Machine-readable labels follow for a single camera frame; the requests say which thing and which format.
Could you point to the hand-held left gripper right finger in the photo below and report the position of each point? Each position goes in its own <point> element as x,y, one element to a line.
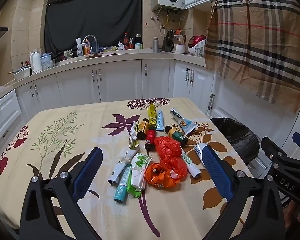
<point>216,172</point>

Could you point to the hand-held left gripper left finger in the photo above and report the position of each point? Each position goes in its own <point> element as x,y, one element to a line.
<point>86,175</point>

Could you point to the white paper roll green print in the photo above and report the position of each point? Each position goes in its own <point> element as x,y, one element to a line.
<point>190,165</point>

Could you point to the white printed packet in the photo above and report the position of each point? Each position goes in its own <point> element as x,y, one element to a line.
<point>198,151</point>

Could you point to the small white wrapper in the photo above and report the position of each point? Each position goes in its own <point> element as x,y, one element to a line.
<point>122,163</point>

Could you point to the white tube with teal cap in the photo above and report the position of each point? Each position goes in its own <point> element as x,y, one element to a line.
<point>123,187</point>

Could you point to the trash bin with black bag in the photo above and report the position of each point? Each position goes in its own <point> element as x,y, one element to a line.
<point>236,135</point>

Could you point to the orange plastic bag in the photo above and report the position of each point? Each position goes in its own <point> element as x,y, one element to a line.
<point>167,148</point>
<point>165,173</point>

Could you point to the green and white packet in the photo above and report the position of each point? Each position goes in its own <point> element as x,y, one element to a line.
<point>140,172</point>

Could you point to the dark bottle with green label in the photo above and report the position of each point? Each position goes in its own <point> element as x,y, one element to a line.
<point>177,135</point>

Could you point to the white green wrapper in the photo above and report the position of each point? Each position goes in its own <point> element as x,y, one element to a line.
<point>133,136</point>

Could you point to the white tube with cartoon print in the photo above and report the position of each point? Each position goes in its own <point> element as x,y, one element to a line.
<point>181,118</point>

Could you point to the brown bottle with yellow label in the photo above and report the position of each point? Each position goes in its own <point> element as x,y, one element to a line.
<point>143,128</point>

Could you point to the light blue tube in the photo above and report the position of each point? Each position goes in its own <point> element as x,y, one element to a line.
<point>160,121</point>

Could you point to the yellow snack wrapper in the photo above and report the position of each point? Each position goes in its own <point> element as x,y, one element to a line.
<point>152,116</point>

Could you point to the person's right hand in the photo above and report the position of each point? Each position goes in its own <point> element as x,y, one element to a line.
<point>296,212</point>

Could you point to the floral tablecloth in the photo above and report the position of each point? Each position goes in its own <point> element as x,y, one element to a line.
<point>90,130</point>

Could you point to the white lower kitchen cabinets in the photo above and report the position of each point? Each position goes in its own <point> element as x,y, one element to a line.
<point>115,80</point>

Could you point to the plaid beige cloth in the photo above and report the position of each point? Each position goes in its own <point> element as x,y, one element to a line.
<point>260,35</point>

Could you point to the clear water filter pitcher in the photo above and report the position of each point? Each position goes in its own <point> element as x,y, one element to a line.
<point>46,62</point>

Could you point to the white pot with lid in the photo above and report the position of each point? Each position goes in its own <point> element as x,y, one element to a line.
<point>22,73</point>

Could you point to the clear glass jar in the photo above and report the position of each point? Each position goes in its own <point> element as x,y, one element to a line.
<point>199,52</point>

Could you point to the white electric kettle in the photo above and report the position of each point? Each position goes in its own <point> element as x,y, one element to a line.
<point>35,63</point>

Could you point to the orange soap bottle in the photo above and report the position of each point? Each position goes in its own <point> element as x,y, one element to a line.
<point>87,48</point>

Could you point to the white dish soap bottle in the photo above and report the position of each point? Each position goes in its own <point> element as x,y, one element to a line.
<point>79,48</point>

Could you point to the beige kitchen countertop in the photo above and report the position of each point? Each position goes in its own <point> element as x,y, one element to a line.
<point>130,55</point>

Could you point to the yellow green cleaning cloth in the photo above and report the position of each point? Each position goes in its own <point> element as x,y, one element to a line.
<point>109,49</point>

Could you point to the red rice cooker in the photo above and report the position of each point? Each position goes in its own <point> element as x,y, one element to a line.
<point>196,43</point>

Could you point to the white countertop blender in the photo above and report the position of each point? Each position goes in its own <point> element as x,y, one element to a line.
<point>178,45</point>

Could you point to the white spray bottle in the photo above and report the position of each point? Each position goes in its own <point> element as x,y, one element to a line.
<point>120,46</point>

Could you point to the chrome kitchen faucet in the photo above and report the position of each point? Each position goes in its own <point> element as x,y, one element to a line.
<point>91,38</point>

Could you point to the green and white jar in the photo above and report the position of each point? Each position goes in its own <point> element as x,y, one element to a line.
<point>138,46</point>

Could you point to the red cap sauce bottle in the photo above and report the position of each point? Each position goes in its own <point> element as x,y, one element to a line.
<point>126,42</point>

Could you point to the black knife block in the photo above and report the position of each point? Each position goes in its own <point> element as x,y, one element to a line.
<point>168,41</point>

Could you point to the grey metal thermos bottle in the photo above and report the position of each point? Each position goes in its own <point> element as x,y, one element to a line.
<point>156,45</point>

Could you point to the dark tall bottle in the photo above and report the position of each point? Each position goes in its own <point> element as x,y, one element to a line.
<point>138,38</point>

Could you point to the black curtain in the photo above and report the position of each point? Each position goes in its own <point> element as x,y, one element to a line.
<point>95,17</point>

